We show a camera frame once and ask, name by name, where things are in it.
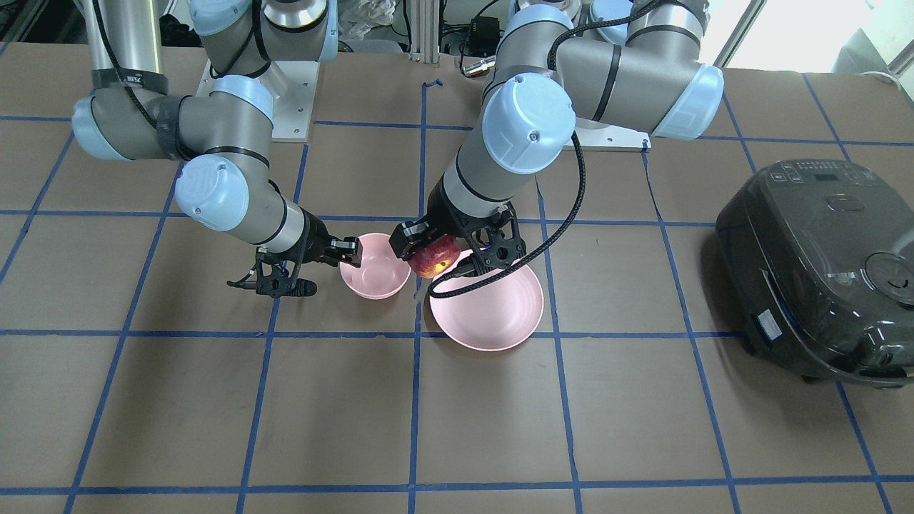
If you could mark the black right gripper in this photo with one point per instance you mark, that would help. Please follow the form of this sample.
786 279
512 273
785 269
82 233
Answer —
315 236

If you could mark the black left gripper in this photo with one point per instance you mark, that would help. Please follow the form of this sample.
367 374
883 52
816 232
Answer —
448 215

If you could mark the red apple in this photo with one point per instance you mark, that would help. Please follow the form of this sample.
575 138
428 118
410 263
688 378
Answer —
435 259

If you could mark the pink bowl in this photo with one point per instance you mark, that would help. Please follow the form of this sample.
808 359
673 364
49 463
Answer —
381 274

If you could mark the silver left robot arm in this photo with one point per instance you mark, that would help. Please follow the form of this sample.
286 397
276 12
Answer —
547 75

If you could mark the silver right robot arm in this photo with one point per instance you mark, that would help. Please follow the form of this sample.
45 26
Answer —
131 115

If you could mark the pink plate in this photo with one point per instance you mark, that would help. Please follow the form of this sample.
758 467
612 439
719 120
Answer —
498 316

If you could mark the silver metal cylinder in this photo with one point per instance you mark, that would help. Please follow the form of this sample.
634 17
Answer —
479 68

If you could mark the black power adapter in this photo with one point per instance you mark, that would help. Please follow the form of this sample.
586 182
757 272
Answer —
483 31

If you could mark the dark grey rice cooker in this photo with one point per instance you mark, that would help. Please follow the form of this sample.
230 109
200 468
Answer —
820 254

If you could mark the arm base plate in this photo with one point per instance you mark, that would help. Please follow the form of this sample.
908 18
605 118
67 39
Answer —
293 100
597 136

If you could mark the aluminium frame post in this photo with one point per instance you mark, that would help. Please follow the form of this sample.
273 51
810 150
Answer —
424 23

